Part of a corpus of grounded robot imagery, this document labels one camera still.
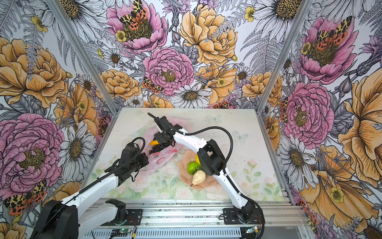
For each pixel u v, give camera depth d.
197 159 0.88
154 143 0.95
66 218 0.40
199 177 0.81
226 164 0.60
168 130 0.78
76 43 0.83
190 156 0.91
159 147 0.95
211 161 0.61
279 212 0.78
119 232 0.71
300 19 0.76
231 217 0.73
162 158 0.87
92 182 0.52
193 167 0.84
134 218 0.74
